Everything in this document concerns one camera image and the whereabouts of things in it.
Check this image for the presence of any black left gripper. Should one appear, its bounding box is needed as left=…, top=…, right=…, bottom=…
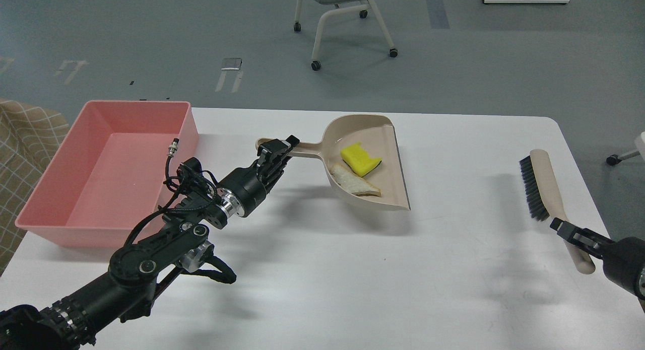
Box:
left=217, top=135, right=300, bottom=218

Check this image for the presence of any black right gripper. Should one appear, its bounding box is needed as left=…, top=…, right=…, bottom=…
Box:
left=550, top=218, right=644, bottom=295

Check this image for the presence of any yellow sponge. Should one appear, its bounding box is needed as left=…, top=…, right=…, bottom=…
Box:
left=340, top=142, right=382, bottom=177

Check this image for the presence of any toast bread slice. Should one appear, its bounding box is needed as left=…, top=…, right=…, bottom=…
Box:
left=330, top=164, right=381, bottom=197

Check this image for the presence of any beige plastic dustpan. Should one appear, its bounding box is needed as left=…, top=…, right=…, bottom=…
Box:
left=255, top=114, right=411, bottom=212

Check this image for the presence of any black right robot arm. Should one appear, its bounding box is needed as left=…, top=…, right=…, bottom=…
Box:
left=550, top=218, right=644, bottom=301

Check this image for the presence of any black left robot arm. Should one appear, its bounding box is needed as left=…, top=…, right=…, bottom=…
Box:
left=2, top=135, right=300, bottom=349

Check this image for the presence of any pink plastic bin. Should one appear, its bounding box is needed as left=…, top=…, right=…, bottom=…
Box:
left=15, top=100, right=200, bottom=248

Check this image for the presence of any white chair with wheels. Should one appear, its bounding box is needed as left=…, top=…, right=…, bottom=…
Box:
left=294, top=0, right=399, bottom=72

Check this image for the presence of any beige checkered cloth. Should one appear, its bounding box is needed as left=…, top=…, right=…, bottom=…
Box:
left=1, top=98, right=70, bottom=273

